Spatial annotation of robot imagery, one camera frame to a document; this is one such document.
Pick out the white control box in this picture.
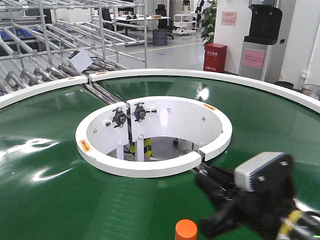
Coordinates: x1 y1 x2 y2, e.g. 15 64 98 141
66 49 93 73

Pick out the roller rack frame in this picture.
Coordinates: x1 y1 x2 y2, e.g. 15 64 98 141
0 0 148 96

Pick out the orange cylindrical capacitor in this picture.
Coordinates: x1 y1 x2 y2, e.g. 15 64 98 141
175 219 198 240

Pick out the red fire extinguisher box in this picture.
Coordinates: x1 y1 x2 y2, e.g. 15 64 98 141
203 43 228 73

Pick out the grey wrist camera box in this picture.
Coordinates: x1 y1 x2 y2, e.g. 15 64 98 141
234 151 294 193

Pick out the wire mesh waste bin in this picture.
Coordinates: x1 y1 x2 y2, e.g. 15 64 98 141
301 83 320 100

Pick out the black water dispenser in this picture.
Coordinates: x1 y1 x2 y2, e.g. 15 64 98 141
239 0 282 80

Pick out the green potted plant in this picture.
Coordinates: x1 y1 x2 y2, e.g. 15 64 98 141
201 0 218 44

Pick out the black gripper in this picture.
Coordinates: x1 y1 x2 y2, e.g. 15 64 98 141
195 164 303 238

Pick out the white inner conveyor ring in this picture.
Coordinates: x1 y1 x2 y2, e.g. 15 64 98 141
74 95 233 179

